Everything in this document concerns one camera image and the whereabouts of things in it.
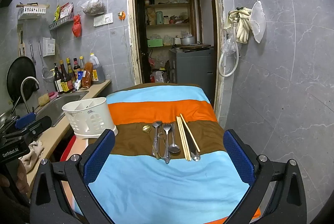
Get door frame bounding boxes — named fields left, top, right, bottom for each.
left=127, top=0, right=227, bottom=115

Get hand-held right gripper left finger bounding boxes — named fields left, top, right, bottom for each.
left=30, top=129, right=116, bottom=224

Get stainless steel sink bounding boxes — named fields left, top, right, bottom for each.
left=34, top=91, right=89, bottom=128

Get sauce bottle yellow cap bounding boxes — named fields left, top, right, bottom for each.
left=66, top=58, right=76, bottom=84

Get white plastic utensil holder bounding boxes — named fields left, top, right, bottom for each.
left=62, top=97, right=118, bottom=140

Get striped blue orange brown cloth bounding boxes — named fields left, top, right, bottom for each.
left=61, top=83, right=261, bottom=224

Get wooden chopstick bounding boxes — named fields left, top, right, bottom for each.
left=180, top=114, right=200, bottom=152
left=178, top=116, right=191, bottom=161
left=177, top=116, right=189, bottom=161

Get metal clothes clip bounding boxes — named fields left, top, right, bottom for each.
left=152, top=128, right=165, bottom=160

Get hanging metal strainer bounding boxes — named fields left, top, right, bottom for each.
left=39, top=40, right=53, bottom=83

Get hanging wooden board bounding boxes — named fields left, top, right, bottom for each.
left=18, top=24, right=27, bottom=56

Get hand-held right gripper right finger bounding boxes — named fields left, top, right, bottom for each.
left=223, top=129, right=307, bottom=224

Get person's left hand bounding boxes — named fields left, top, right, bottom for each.
left=16, top=158, right=30, bottom=194

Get grey washing machine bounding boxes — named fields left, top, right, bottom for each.
left=168, top=47, right=216, bottom=107

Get large oil jug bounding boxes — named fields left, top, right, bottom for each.
left=89, top=53, right=106, bottom=84

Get orange brown packet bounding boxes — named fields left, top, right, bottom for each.
left=81, top=62, right=94, bottom=89

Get white hanging plastic box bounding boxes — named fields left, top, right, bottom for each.
left=42, top=37, right=56, bottom=57

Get white rag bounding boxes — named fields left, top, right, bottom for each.
left=18, top=140, right=45, bottom=171

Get metal faucet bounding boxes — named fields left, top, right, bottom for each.
left=20, top=77, right=39, bottom=113

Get metal wall shelf rack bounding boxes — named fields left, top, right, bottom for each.
left=49, top=13, right=75, bottom=31

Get white plastic jug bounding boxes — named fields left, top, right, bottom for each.
left=151, top=71, right=165, bottom=84

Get yellow sponge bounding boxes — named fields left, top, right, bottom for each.
left=38, top=94, right=50, bottom=107

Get blue white packet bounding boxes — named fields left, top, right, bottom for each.
left=74, top=71, right=86, bottom=90

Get hanging metal ladle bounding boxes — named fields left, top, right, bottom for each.
left=29, top=39, right=36, bottom=64

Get mop head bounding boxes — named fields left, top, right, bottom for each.
left=224, top=7, right=252, bottom=44

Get sauce bottle red neck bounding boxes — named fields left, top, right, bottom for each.
left=73, top=58, right=81, bottom=78

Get silver spoon with dark handle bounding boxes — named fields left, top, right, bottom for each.
left=183, top=122, right=201, bottom=161

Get white mesh bag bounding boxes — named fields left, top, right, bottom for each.
left=249, top=0, right=267, bottom=43

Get red plastic bag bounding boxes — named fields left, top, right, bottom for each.
left=72, top=14, right=82, bottom=37

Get clear plastic bag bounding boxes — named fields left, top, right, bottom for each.
left=222, top=34, right=237, bottom=58

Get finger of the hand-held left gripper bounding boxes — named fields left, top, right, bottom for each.
left=15, top=112, right=36, bottom=130
left=26, top=116, right=52, bottom=136

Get dark pump bottle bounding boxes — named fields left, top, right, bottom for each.
left=53, top=63, right=64, bottom=93

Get red seasoning packets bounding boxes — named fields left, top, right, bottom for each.
left=59, top=2, right=74, bottom=19

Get white wall basket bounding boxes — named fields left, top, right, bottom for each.
left=17, top=4, right=50, bottom=20

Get dark wooden door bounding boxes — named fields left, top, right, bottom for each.
left=136, top=0, right=152, bottom=84

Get white wall socket panel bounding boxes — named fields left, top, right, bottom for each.
left=94, top=13, right=113, bottom=27

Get wooden shelf unit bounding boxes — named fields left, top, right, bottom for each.
left=143, top=0, right=196, bottom=47

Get silver fork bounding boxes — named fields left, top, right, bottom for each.
left=163, top=122, right=172, bottom=164

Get white hose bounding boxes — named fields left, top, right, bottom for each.
left=218, top=31, right=240, bottom=77

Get dark sauce bottle yellow label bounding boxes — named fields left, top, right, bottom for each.
left=59, top=60, right=72, bottom=93

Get black pan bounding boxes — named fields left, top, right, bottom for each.
left=6, top=56, right=37, bottom=103

